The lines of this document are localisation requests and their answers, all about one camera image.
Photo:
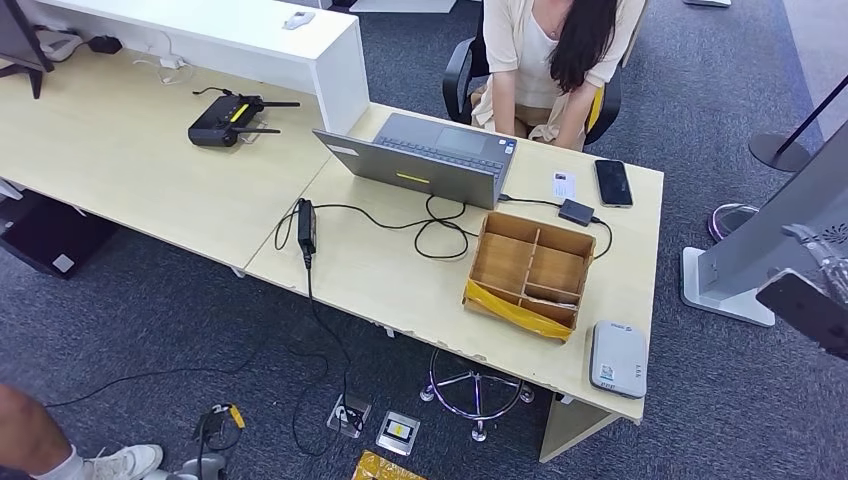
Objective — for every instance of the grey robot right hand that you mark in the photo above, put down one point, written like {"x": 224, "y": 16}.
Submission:
{"x": 831, "y": 268}

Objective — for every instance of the white ID card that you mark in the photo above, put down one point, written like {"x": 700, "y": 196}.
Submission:
{"x": 564, "y": 187}

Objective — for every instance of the wooden divided box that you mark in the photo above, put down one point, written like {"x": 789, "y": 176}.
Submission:
{"x": 502, "y": 262}

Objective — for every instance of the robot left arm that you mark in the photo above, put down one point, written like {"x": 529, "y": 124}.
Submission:
{"x": 195, "y": 469}

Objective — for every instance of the person's left forearm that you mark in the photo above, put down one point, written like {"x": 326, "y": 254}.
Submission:
{"x": 576, "y": 112}

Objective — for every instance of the person's right forearm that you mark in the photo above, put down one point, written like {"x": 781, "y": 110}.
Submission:
{"x": 505, "y": 106}

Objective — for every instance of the grey card reader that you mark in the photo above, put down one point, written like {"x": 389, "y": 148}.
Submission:
{"x": 618, "y": 358}

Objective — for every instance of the pale key card stack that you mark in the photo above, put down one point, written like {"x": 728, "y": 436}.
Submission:
{"x": 552, "y": 303}

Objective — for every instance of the grey kiosk white base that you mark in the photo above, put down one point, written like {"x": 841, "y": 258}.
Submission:
{"x": 795, "y": 218}

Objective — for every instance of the chrome stool base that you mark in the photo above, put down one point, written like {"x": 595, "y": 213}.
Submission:
{"x": 477, "y": 434}
{"x": 719, "y": 236}

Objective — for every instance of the black smartphone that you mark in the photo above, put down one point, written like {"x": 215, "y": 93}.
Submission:
{"x": 613, "y": 183}

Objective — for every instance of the black USB hub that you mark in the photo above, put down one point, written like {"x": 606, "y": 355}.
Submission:
{"x": 576, "y": 213}

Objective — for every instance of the white floor plate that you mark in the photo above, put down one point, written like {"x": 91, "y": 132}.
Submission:
{"x": 707, "y": 2}

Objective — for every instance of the wooden desk leg panel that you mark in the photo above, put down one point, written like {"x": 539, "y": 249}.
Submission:
{"x": 568, "y": 430}

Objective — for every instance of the grey laptop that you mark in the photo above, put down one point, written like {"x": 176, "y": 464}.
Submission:
{"x": 424, "y": 175}

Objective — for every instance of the black office chair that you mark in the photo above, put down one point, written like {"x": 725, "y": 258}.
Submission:
{"x": 457, "y": 79}

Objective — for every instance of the metal floor socket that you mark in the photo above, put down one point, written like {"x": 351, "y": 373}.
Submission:
{"x": 397, "y": 432}

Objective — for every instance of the yellow floor tape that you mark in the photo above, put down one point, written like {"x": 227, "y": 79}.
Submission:
{"x": 384, "y": 469}

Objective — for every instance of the white furniture panel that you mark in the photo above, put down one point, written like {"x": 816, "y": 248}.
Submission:
{"x": 404, "y": 5}

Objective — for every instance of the clear lid floor socket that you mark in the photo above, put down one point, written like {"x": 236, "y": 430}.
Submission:
{"x": 344, "y": 417}

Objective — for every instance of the black power brick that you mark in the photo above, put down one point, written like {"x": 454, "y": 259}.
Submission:
{"x": 307, "y": 232}

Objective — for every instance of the small white remote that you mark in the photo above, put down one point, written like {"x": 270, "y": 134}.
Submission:
{"x": 299, "y": 20}

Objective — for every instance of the white reception counter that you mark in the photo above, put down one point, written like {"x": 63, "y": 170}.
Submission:
{"x": 265, "y": 46}

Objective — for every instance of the white sneaker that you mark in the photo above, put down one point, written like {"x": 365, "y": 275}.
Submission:
{"x": 127, "y": 460}

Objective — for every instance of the small black adapter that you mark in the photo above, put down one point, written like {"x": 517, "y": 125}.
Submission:
{"x": 104, "y": 44}

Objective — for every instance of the black computer case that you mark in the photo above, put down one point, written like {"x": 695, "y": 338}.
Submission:
{"x": 53, "y": 238}

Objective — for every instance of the white plastic device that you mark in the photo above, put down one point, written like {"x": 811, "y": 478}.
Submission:
{"x": 58, "y": 45}

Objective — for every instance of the black monitor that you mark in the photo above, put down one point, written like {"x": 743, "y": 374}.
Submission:
{"x": 20, "y": 33}

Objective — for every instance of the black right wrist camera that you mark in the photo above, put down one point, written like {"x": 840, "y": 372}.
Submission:
{"x": 808, "y": 311}

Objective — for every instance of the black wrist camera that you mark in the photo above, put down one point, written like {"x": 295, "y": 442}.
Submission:
{"x": 808, "y": 311}
{"x": 213, "y": 424}

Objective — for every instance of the black stanchion post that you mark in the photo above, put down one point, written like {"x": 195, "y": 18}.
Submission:
{"x": 775, "y": 154}

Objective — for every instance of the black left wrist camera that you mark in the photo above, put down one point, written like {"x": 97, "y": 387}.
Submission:
{"x": 213, "y": 424}

